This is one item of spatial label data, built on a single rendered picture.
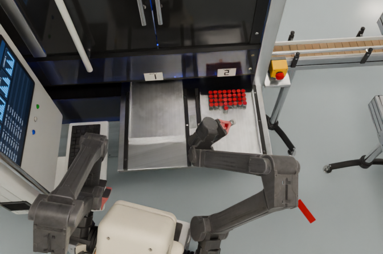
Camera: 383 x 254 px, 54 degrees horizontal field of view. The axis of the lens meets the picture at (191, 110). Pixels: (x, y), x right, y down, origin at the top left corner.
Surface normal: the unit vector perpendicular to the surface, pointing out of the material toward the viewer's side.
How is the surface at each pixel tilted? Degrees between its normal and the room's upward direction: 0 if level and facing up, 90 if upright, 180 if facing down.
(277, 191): 36
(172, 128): 0
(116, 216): 42
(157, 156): 0
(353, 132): 0
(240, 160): 61
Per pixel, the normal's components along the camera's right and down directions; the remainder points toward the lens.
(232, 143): -0.02, -0.49
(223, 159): -0.88, -0.15
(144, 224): 0.15, -0.93
